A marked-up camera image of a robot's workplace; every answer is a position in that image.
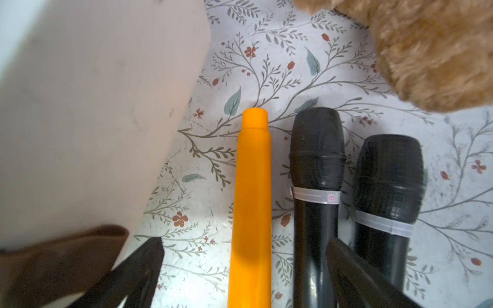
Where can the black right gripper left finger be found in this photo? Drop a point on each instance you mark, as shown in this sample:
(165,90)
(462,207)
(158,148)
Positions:
(132,283)

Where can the white drawer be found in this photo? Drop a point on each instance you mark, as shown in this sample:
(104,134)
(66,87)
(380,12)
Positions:
(92,93)

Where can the brown gingerbread plush toy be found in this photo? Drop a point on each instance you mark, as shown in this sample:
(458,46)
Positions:
(434,54)

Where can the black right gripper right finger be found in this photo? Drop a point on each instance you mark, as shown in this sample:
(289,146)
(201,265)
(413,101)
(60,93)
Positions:
(357,284)

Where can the brown middle drawer handle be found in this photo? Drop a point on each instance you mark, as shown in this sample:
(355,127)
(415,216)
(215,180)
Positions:
(40,274)

